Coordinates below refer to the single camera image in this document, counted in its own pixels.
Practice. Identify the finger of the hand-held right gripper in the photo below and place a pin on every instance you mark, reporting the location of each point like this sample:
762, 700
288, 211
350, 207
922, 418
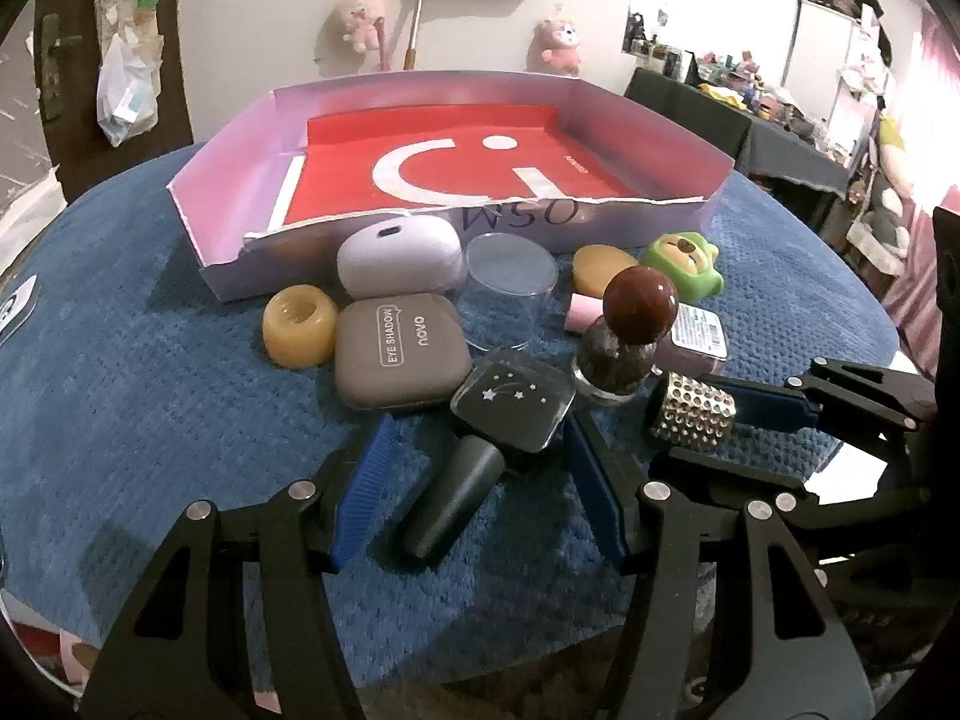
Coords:
772, 401
712, 469

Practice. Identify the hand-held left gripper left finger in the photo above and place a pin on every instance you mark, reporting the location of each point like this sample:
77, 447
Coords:
367, 480

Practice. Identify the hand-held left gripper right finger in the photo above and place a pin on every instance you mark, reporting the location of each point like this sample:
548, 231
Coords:
596, 487

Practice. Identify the studded metallic bottle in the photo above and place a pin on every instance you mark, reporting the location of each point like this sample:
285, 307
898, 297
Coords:
690, 412

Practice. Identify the grey eyeshadow compact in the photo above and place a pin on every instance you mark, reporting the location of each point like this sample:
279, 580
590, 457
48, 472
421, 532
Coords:
405, 375

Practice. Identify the black star nail polish bottle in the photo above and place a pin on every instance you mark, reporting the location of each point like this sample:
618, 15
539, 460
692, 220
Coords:
517, 405

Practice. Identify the green bear toy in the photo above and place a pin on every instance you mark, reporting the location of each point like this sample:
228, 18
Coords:
682, 270

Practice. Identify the brown ball-capped bottle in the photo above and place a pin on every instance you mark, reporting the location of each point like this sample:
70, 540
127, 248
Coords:
641, 300

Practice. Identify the pink-capped labelled bottle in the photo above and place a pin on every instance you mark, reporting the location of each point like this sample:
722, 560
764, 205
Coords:
581, 313

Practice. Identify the lilac oval case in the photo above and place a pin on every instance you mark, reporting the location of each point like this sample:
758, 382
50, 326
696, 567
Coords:
397, 259

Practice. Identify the clear round plastic container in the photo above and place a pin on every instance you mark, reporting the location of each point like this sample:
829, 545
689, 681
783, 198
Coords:
510, 262

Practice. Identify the pink cardboard box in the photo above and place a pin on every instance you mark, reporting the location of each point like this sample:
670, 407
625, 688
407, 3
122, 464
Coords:
225, 165

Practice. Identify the large cream plush toy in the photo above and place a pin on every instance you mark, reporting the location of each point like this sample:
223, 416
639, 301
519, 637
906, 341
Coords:
892, 165

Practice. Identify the black-clothed table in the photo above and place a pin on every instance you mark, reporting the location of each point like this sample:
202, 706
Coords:
690, 109

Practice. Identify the red paper sheet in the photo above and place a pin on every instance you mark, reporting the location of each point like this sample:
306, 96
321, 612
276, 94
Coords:
337, 165

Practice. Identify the row of small table items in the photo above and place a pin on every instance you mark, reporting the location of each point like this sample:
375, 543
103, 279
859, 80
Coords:
750, 82

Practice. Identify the white cabinet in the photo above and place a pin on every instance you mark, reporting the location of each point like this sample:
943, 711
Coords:
821, 45

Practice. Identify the white round-screen device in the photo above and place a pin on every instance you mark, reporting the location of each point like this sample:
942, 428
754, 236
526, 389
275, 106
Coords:
15, 307

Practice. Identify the pink plush toy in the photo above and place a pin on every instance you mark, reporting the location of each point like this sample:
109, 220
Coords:
360, 15
561, 45

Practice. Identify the brown wooden door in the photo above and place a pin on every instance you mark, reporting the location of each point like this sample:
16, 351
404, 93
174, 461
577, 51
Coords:
176, 90

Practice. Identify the pink stick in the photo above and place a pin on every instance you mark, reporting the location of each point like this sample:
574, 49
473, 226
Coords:
384, 45

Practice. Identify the clear plastic bag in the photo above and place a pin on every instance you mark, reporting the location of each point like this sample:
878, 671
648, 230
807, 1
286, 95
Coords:
124, 97

